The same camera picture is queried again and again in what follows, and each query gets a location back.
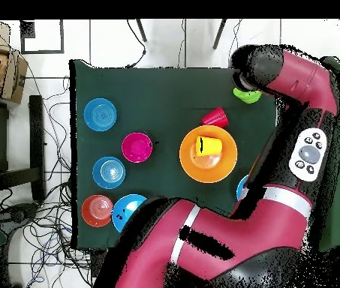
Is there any cardboard box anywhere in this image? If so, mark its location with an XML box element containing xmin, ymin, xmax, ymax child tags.
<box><xmin>0</xmin><ymin>20</ymin><xmax>29</xmax><ymax>104</ymax></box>

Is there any pink bowl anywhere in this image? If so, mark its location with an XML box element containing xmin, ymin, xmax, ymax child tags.
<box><xmin>120</xmin><ymin>131</ymin><xmax>154</xmax><ymax>164</ymax></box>

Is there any red cup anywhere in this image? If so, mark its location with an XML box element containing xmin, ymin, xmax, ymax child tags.
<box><xmin>200</xmin><ymin>106</ymin><xmax>230</xmax><ymax>129</ymax></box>

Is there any black stand base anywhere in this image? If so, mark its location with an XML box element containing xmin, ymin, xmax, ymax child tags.
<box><xmin>0</xmin><ymin>202</ymin><xmax>40</xmax><ymax>235</ymax></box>

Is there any large blue bowl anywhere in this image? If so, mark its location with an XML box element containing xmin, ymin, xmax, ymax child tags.
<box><xmin>111</xmin><ymin>193</ymin><xmax>149</xmax><ymax>233</ymax></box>
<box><xmin>236</xmin><ymin>174</ymin><xmax>250</xmax><ymax>201</ymax></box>

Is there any orange bowl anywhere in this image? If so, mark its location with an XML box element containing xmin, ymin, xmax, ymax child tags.
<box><xmin>80</xmin><ymin>193</ymin><xmax>114</xmax><ymax>228</ymax></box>

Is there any large yellow bowl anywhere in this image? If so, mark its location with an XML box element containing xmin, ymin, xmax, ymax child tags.
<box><xmin>179</xmin><ymin>124</ymin><xmax>239</xmax><ymax>185</ymax></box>

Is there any green bowl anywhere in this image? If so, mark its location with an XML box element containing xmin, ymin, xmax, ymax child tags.
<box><xmin>232</xmin><ymin>86</ymin><xmax>263</xmax><ymax>105</ymax></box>

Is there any black table frame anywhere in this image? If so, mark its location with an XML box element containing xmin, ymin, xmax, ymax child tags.
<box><xmin>0</xmin><ymin>94</ymin><xmax>47</xmax><ymax>201</ymax></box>

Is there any yellow cup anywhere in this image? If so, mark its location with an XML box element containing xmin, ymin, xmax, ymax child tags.
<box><xmin>194</xmin><ymin>135</ymin><xmax>224</xmax><ymax>158</ymax></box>

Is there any black square frame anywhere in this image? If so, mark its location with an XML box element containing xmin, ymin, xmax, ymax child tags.
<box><xmin>20</xmin><ymin>19</ymin><xmax>65</xmax><ymax>55</ymax></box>

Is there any tangle of cables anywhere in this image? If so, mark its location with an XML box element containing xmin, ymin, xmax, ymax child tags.
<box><xmin>0</xmin><ymin>68</ymin><xmax>98</xmax><ymax>288</ymax></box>

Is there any black tripod leg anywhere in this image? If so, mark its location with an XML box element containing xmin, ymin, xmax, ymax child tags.
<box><xmin>135</xmin><ymin>19</ymin><xmax>148</xmax><ymax>43</ymax></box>
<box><xmin>212</xmin><ymin>19</ymin><xmax>227</xmax><ymax>50</ymax></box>

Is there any small blue bowl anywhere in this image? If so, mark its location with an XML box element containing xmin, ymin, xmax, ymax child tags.
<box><xmin>83</xmin><ymin>97</ymin><xmax>118</xmax><ymax>132</ymax></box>
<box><xmin>92</xmin><ymin>155</ymin><xmax>126</xmax><ymax>190</ymax></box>

